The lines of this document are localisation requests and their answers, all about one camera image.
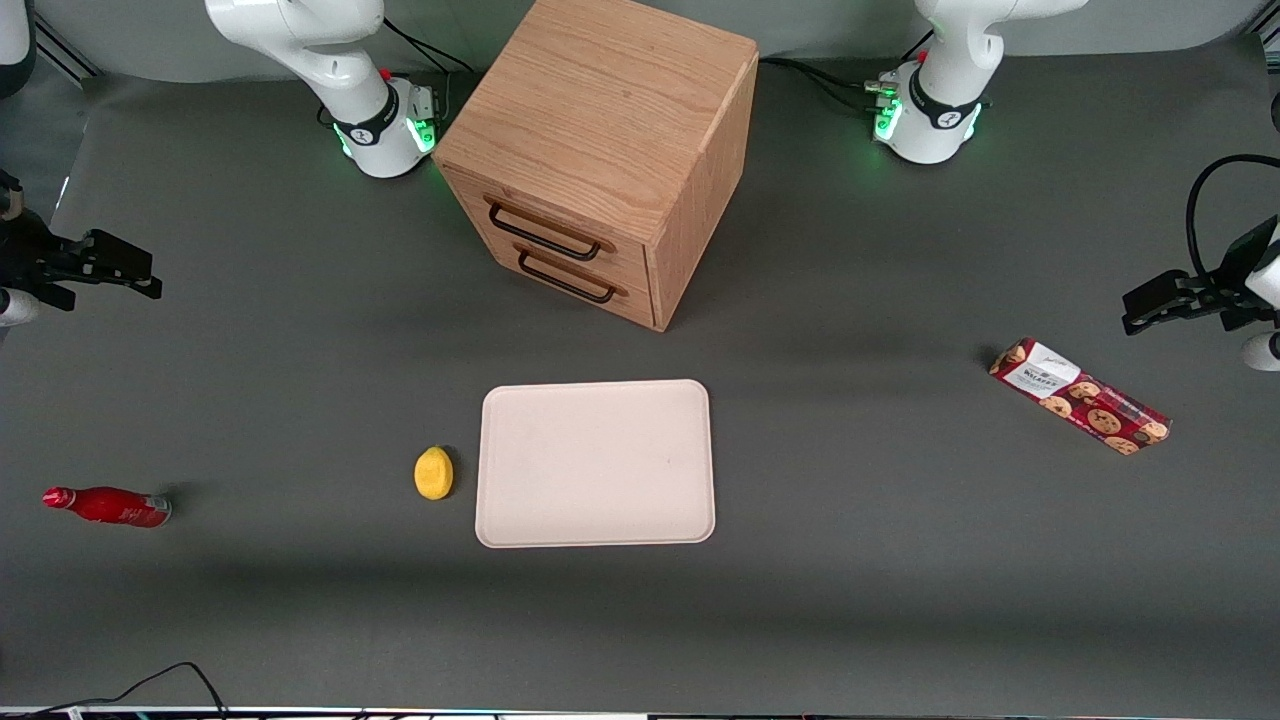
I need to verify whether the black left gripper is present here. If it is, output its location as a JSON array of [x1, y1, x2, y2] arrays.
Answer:
[[1122, 215, 1280, 336]]

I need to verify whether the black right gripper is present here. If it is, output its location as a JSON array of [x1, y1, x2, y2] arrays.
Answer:
[[0, 170, 163, 311]]

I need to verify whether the thin black floor cable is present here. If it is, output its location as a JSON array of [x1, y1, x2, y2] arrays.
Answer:
[[0, 662, 229, 720]]

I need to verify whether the aluminium frame rail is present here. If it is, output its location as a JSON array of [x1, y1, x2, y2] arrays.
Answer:
[[30, 10, 101, 81]]

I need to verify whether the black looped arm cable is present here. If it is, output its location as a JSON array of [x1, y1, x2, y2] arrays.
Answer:
[[1186, 153, 1280, 291]]

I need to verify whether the oak wooden drawer cabinet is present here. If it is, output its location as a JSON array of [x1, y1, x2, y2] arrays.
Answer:
[[432, 0, 759, 332]]

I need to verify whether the red bottle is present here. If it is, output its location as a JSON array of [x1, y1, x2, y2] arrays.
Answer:
[[42, 486, 173, 529]]

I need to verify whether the red cookie box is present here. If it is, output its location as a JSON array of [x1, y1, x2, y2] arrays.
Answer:
[[989, 338, 1171, 456]]

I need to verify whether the black base cable bundle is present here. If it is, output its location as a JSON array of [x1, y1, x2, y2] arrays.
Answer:
[[758, 55, 899, 116]]

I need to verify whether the yellow lemon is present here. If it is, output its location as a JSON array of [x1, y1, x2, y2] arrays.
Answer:
[[414, 446, 455, 501]]

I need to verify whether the wooden drawer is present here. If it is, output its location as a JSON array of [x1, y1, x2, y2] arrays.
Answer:
[[445, 168, 651, 291], [470, 215, 657, 330]]

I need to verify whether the beige rectangular tray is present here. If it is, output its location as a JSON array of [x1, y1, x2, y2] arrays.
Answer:
[[475, 379, 717, 549]]

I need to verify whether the black metal drawer handle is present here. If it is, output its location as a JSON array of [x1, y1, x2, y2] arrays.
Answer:
[[487, 198, 604, 263], [516, 248, 618, 305]]

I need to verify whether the grey table mat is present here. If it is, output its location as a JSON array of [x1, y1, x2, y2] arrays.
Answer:
[[0, 35, 1280, 713]]

